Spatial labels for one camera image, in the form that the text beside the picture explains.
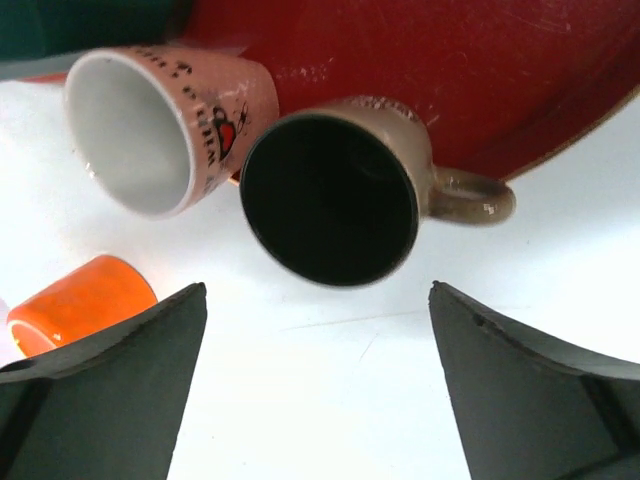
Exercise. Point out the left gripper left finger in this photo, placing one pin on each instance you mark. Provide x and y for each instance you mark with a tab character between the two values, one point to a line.
108	406

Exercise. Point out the dark green mug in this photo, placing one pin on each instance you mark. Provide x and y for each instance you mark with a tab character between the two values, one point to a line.
35	29

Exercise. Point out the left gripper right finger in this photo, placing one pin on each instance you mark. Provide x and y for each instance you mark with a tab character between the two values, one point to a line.
529	405

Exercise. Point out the large orange mug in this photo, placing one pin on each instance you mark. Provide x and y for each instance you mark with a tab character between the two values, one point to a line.
95	296

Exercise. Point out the round red tray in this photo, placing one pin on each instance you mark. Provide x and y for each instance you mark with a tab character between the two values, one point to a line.
501	85

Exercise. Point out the brown patterned mug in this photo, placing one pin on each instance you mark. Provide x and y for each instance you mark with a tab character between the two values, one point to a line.
336	193

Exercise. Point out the salmon pink printed mug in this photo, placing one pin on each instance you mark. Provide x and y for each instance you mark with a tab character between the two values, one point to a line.
159	128

